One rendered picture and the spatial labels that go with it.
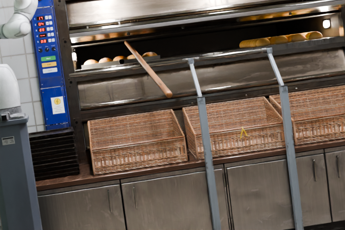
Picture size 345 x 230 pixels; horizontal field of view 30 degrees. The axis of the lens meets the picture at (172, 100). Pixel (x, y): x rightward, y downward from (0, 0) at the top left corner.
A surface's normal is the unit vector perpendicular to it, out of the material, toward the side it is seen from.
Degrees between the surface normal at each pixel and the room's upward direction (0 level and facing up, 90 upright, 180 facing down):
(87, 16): 70
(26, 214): 90
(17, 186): 90
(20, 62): 90
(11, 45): 90
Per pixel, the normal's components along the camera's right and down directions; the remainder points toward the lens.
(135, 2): 0.07, -0.28
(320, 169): 0.11, 0.06
